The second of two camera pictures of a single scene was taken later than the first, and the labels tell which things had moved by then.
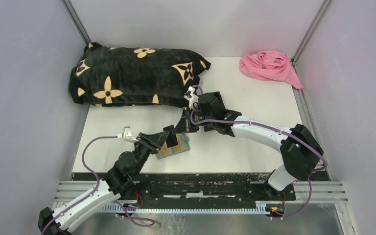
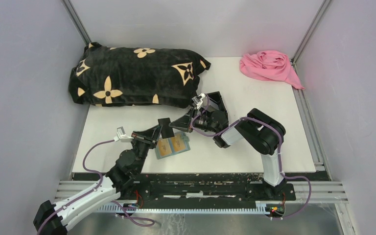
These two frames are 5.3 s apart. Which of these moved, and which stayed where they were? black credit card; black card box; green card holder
Moved: black credit card
Stayed: black card box; green card holder
